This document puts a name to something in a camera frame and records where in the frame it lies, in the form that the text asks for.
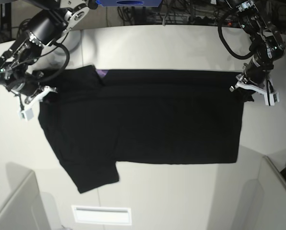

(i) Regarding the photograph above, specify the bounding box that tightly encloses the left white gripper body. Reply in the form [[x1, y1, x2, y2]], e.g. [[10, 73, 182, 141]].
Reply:
[[229, 73, 266, 95]]

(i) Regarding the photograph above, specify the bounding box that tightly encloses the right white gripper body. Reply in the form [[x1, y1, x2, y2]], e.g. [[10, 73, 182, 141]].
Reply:
[[24, 86, 57, 104]]

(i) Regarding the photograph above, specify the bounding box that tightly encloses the black T-shirt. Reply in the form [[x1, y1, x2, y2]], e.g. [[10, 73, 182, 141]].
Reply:
[[38, 66, 244, 193]]

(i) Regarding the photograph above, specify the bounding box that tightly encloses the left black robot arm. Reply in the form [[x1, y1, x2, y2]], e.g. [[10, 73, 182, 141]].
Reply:
[[217, 0, 286, 106]]

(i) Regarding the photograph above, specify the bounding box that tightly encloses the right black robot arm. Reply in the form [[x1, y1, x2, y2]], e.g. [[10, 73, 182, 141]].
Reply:
[[0, 0, 98, 104]]

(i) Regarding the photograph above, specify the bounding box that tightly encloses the black power strip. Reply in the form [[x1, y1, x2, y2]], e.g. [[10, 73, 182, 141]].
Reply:
[[189, 16, 238, 27]]

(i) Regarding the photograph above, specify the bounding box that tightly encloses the left beige partition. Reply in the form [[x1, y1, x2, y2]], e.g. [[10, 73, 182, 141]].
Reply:
[[0, 162, 51, 230]]

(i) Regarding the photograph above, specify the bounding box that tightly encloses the beige partition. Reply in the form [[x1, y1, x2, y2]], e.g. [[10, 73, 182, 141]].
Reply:
[[238, 155, 286, 230], [0, 162, 51, 230]]

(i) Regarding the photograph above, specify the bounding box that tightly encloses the right beige partition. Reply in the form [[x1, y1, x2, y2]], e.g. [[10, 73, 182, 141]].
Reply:
[[238, 155, 286, 230]]

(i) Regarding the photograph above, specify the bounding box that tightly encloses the blue box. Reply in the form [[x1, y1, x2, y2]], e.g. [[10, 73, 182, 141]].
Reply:
[[96, 0, 162, 7]]

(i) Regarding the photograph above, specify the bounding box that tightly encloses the white label plate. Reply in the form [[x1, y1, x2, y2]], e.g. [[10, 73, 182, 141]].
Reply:
[[71, 206, 132, 226]]

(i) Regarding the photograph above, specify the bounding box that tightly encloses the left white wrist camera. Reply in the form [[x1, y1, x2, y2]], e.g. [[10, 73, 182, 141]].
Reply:
[[263, 91, 280, 106]]

